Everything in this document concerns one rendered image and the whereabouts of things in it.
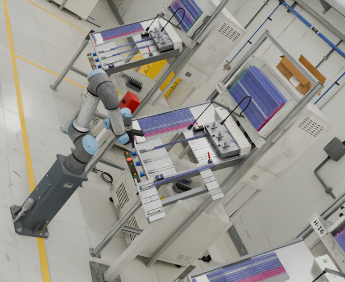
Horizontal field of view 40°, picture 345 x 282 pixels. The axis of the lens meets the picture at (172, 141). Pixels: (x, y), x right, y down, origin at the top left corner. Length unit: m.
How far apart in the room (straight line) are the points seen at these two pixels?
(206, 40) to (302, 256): 2.34
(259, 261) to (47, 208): 1.39
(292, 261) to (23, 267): 1.61
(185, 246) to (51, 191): 1.29
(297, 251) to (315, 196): 1.90
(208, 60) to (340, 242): 2.44
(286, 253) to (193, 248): 1.24
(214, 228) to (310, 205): 1.23
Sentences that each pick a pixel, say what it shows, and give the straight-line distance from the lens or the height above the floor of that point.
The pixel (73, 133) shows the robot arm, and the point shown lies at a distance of 3.08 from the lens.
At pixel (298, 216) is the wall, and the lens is 4.79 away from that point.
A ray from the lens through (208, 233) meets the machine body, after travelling 3.87.
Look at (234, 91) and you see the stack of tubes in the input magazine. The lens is 3.62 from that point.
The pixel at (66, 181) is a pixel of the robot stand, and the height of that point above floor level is 0.49.
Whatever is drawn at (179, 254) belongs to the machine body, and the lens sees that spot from 3.96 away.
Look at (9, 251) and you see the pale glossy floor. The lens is 3.18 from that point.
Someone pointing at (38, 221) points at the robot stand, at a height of 0.11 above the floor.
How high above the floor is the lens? 2.13
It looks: 20 degrees down
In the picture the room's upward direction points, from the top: 41 degrees clockwise
